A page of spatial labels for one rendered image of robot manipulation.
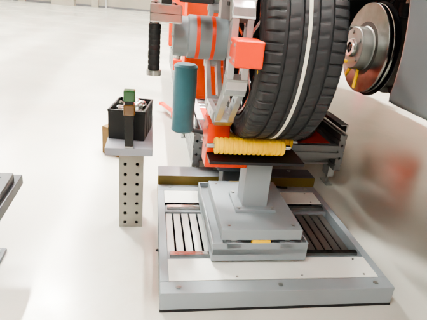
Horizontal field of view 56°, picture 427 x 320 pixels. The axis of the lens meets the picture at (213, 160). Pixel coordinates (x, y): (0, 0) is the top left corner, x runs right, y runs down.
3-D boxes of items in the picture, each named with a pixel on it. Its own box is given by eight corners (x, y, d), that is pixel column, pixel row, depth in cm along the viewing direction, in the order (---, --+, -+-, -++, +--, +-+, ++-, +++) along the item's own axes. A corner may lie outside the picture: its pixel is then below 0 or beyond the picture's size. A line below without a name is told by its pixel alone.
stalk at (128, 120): (133, 148, 145) (133, 92, 137) (124, 148, 144) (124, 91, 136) (133, 145, 147) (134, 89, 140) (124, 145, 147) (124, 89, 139)
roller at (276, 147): (291, 158, 140) (293, 143, 138) (207, 156, 135) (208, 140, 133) (286, 152, 145) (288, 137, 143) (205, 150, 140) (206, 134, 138)
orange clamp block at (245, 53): (254, 64, 113) (262, 70, 105) (227, 62, 112) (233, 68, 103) (257, 38, 110) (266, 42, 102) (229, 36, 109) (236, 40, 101)
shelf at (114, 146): (152, 156, 147) (152, 148, 146) (104, 155, 144) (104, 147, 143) (152, 121, 186) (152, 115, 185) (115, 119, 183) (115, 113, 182)
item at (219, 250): (304, 261, 152) (309, 240, 148) (210, 263, 146) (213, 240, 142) (269, 199, 197) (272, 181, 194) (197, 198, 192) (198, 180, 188)
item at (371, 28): (368, 110, 149) (410, 29, 126) (349, 108, 148) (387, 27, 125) (341, 63, 171) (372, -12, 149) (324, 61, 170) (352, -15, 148)
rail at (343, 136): (343, 162, 227) (351, 126, 219) (333, 162, 227) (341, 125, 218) (248, 76, 453) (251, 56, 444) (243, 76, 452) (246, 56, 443)
